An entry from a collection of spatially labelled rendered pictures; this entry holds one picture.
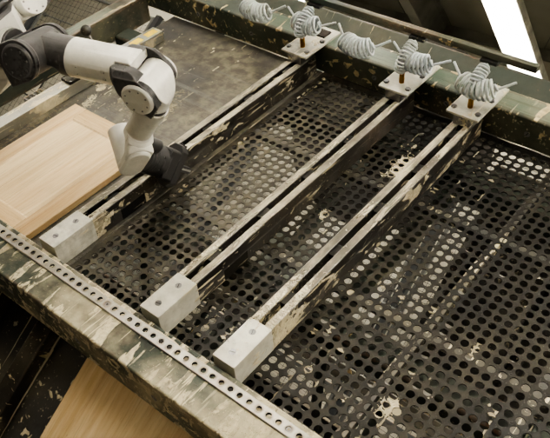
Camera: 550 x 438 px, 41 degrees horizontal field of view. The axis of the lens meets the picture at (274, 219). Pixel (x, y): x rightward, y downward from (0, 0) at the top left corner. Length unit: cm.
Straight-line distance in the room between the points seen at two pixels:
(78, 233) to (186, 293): 37
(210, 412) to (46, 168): 101
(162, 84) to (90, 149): 66
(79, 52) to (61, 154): 63
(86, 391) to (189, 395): 49
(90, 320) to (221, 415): 40
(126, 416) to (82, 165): 74
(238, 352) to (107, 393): 49
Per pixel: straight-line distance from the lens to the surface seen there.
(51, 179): 221
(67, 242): 193
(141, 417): 190
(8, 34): 184
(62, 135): 237
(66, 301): 180
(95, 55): 169
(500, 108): 220
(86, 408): 200
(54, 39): 176
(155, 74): 166
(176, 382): 159
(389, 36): 297
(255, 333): 161
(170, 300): 170
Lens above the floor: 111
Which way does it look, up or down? 5 degrees up
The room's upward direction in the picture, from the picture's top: 30 degrees clockwise
